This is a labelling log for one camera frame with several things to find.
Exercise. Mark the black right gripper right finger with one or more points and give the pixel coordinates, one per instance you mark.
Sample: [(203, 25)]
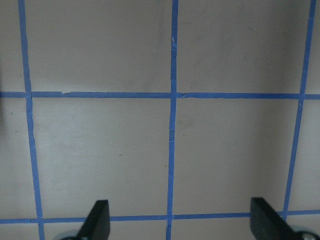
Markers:
[(267, 224)]

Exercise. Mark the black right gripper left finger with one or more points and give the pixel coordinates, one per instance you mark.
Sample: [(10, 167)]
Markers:
[(97, 224)]

